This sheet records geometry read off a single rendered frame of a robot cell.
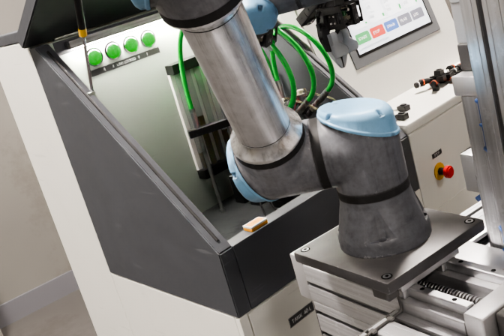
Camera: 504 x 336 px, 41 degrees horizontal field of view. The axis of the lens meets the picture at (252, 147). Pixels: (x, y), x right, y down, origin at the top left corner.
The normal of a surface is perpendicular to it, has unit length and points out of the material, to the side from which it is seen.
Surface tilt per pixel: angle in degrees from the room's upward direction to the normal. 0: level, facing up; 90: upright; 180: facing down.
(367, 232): 72
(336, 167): 100
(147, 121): 90
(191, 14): 123
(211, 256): 90
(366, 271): 0
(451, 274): 0
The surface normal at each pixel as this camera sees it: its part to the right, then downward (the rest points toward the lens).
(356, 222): -0.72, 0.07
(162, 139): 0.65, 0.04
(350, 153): -0.19, 0.23
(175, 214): -0.72, 0.37
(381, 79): 0.57, -0.19
